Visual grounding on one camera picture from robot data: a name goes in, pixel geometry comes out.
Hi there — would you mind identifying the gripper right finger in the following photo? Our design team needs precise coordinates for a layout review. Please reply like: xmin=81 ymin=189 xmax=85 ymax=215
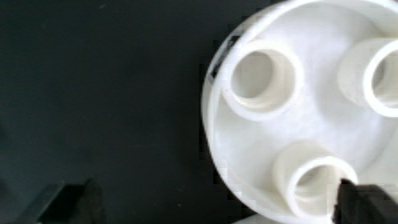
xmin=332 ymin=179 xmax=398 ymax=224

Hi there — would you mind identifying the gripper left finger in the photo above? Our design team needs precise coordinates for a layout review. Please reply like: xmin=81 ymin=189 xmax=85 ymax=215
xmin=10 ymin=178 xmax=112 ymax=224

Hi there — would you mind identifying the white round stool seat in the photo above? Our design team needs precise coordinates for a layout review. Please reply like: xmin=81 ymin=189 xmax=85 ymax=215
xmin=201 ymin=0 xmax=398 ymax=224

